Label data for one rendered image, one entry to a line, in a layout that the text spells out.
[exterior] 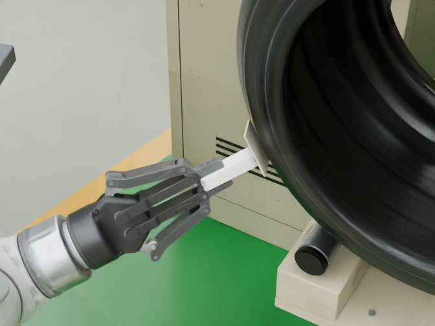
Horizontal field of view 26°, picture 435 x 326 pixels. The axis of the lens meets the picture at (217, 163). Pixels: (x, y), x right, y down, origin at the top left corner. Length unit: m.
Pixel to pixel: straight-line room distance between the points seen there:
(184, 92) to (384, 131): 0.98
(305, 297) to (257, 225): 1.15
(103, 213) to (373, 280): 0.40
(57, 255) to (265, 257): 1.32
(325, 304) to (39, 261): 0.37
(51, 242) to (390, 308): 0.46
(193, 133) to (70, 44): 0.91
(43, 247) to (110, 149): 1.57
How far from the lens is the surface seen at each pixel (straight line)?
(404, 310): 1.29
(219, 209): 2.43
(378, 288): 1.31
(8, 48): 1.99
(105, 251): 1.13
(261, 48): 1.02
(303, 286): 1.23
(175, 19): 2.11
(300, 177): 1.10
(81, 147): 2.70
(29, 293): 1.14
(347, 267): 1.24
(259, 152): 1.13
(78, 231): 1.12
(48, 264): 1.13
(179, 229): 1.15
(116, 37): 3.10
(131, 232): 1.14
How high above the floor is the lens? 1.81
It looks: 43 degrees down
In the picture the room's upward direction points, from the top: straight up
